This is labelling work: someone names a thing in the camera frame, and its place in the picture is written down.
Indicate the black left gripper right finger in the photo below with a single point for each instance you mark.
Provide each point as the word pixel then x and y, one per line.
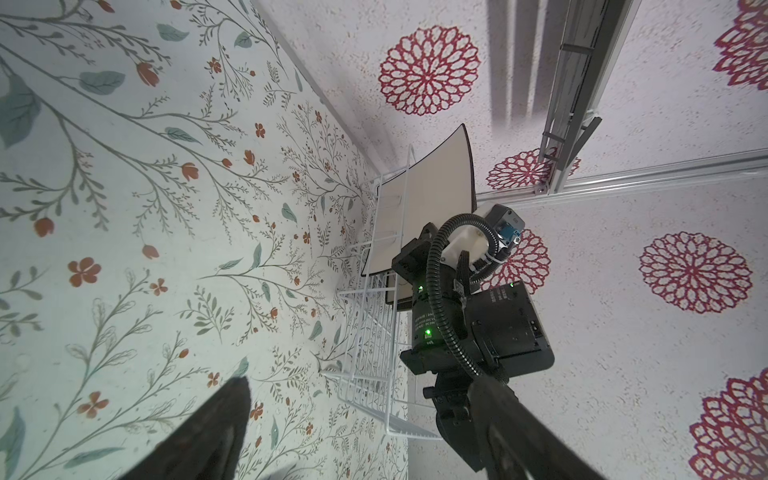
pixel 513 443

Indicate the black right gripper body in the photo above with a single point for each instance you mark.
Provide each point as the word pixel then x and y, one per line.
pixel 465 319

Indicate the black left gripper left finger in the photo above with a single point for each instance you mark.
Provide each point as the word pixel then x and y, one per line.
pixel 208 444

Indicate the white square plate black rim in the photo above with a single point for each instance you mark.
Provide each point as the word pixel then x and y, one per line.
pixel 430 190

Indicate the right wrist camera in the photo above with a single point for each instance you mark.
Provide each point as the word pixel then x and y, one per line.
pixel 505 222

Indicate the white wire dish rack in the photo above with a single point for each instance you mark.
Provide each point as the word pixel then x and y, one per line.
pixel 371 378

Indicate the grey wall shelf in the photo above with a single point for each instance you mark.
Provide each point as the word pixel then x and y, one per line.
pixel 593 36

